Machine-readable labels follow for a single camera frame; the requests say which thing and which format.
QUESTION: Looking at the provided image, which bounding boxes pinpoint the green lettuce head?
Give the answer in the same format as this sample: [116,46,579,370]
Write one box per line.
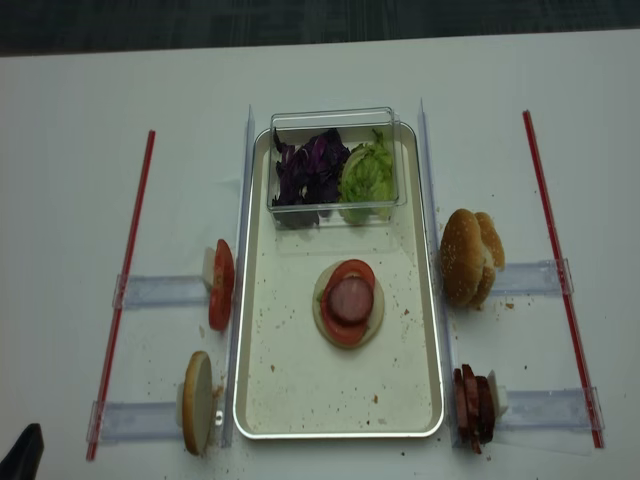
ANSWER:
[339,129,395,203]

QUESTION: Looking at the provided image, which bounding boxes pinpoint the tomato slice on bun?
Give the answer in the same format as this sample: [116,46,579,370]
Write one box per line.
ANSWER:
[320,259,376,347]

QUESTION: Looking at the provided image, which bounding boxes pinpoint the upright tomato slices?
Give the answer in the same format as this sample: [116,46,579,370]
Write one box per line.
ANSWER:
[209,239,235,331]

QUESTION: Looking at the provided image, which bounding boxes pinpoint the white block behind tomato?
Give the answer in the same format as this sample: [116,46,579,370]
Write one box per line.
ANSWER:
[201,247,216,292]

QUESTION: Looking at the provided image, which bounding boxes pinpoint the upright meat slices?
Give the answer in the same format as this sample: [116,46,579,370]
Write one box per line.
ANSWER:
[453,364,498,455]

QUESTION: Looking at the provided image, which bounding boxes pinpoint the white block behind meat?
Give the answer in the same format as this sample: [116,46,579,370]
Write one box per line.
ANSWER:
[487,370,508,418]

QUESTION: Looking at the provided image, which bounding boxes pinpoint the purple cabbage pile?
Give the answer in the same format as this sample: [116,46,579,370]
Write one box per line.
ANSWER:
[271,128,350,207]

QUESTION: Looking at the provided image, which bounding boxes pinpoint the ham slice on bun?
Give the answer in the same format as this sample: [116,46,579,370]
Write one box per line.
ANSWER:
[328,276,374,326]

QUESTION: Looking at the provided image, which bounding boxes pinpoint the clear plastic container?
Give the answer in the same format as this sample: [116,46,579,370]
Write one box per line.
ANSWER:
[266,107,406,230]

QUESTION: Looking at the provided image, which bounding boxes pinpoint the bottom bun on tray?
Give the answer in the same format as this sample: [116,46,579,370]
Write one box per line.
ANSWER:
[312,261,385,349]

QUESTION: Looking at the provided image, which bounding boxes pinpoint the sesame bun front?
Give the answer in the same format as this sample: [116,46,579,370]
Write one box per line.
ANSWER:
[440,209,485,306]

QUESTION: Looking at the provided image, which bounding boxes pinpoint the sesame bun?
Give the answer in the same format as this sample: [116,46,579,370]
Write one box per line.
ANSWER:
[470,212,505,308]
[440,209,485,306]

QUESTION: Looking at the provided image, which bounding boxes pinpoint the white metal tray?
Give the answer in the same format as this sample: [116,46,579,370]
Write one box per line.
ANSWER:
[233,124,444,440]

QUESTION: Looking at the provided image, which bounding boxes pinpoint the sesame bun rear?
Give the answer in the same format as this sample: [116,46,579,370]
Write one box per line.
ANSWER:
[470,212,505,308]

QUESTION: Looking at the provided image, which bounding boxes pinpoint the upper left clear holder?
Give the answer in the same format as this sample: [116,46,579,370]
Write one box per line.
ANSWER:
[112,275,209,310]

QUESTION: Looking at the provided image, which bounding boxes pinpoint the clear holder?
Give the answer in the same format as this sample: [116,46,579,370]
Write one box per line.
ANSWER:
[496,386,605,432]
[112,275,209,310]
[85,399,224,444]
[490,259,574,296]

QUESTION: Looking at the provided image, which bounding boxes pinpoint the left red strip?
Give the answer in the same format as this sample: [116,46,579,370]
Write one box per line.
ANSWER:
[86,130,156,462]

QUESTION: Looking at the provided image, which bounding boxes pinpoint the red strip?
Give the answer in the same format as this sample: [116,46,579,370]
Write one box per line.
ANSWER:
[86,130,156,462]
[522,110,605,449]

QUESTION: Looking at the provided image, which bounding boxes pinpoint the upright bun half left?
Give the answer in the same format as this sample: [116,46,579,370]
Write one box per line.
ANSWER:
[182,351,213,456]

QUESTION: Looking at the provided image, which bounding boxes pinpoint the upper right clear holder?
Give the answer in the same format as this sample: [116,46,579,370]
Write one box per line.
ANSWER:
[490,259,574,296]

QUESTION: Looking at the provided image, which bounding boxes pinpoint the right red strip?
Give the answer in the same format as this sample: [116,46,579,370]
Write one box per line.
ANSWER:
[522,110,605,449]

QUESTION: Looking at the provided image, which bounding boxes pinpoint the lower left clear holder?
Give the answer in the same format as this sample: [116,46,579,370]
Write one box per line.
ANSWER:
[85,399,224,444]

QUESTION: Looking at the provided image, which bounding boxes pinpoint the lower right clear holder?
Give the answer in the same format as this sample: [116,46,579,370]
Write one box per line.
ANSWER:
[496,386,605,432]

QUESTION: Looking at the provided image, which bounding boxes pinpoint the black object bottom left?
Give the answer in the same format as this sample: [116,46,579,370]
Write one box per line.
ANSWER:
[0,423,44,480]

